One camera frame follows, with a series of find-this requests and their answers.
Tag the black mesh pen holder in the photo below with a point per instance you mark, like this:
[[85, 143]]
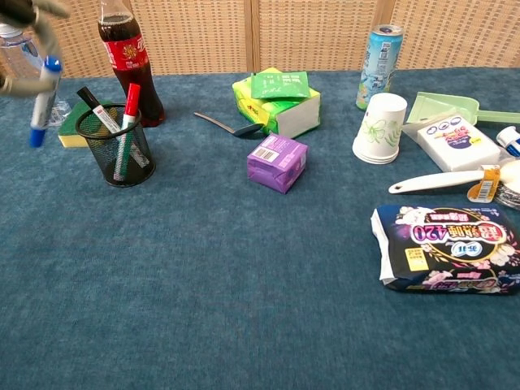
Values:
[[130, 166]]

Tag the blue cap whiteboard marker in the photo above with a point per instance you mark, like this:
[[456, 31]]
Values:
[[44, 101]]

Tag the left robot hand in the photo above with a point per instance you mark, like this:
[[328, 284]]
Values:
[[48, 36]]

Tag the red cap whiteboard marker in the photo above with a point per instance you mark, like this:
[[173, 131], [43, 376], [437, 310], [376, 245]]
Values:
[[131, 106]]

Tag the black cap whiteboard marker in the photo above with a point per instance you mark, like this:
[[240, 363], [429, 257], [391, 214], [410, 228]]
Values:
[[97, 109]]

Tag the clear plastic water bottle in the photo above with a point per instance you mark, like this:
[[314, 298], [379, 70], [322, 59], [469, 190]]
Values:
[[18, 57]]

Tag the white packaged sponge block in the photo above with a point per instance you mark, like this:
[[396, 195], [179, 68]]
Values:
[[459, 144]]

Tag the light blue drink can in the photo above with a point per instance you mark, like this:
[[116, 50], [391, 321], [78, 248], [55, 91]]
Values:
[[378, 65]]

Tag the woven wooden folding screen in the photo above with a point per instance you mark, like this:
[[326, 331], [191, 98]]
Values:
[[317, 36]]

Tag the dark sanitary pad pack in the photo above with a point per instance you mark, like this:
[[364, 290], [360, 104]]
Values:
[[451, 248]]

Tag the pale green plastic dustpan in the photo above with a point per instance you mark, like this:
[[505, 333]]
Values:
[[443, 105]]

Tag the cola bottle red label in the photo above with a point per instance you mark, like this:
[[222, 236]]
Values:
[[130, 57]]

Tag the long metal spoon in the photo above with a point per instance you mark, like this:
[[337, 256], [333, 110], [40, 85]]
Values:
[[219, 124]]

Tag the white paper cup stack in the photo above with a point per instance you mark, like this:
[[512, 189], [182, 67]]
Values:
[[380, 130]]

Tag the blue table cloth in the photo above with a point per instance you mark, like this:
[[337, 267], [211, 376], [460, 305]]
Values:
[[227, 284]]

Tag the green yellow scrub sponge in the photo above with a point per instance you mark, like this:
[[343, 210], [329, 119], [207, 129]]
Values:
[[69, 134]]

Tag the purple small box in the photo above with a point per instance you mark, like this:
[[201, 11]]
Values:
[[272, 166]]

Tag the green flat sachet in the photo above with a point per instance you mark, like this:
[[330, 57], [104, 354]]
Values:
[[280, 86]]

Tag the yellow green tissue pack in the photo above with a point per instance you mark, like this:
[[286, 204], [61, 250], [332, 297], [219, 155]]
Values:
[[296, 118]]

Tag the white blue toothpaste tube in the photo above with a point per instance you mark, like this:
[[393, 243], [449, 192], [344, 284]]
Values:
[[510, 140]]

